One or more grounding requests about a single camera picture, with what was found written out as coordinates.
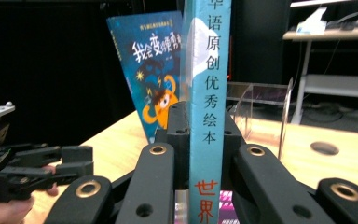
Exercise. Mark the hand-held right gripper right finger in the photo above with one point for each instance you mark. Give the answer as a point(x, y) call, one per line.
point(228, 137)

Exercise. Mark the dark blue monster picture book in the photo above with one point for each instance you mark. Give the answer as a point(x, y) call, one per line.
point(149, 77)

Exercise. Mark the clear acrylic book rack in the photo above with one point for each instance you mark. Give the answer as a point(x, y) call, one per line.
point(261, 93)

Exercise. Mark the white blue box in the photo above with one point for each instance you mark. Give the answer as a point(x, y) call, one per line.
point(310, 23)

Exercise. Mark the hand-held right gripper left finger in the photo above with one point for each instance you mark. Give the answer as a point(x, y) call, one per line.
point(178, 124)

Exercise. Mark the white metal table frame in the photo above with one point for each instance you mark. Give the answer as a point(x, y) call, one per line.
point(338, 84)

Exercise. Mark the light blue picture book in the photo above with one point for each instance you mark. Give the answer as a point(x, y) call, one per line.
point(205, 93)

